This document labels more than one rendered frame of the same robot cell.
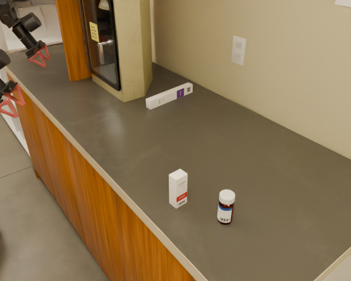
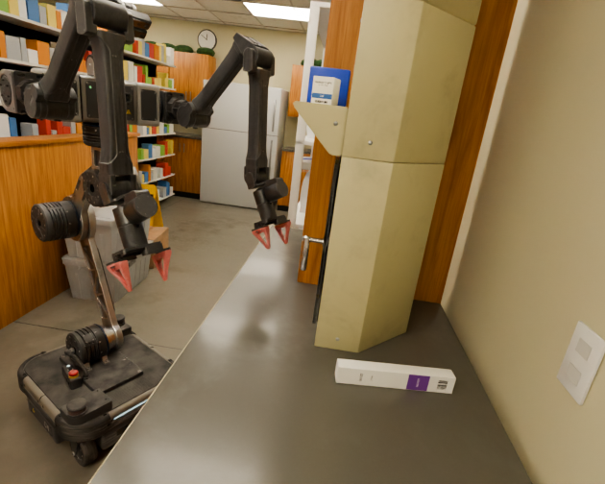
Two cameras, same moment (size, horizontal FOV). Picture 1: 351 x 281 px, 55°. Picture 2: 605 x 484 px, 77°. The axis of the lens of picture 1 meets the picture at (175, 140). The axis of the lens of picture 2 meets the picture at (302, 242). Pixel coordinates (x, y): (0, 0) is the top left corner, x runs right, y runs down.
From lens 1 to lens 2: 0.76 m
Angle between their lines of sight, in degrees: 40
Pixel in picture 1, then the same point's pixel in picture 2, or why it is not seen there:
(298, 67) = not seen: outside the picture
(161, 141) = (268, 465)
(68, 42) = (308, 228)
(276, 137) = not seen: outside the picture
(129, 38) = (351, 245)
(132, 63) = (347, 287)
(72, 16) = (325, 195)
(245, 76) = (579, 436)
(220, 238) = not seen: outside the picture
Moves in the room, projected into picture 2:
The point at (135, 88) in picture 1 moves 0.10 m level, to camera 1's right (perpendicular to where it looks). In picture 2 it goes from (342, 332) to (376, 351)
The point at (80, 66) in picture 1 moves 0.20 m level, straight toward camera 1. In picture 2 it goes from (316, 266) to (287, 285)
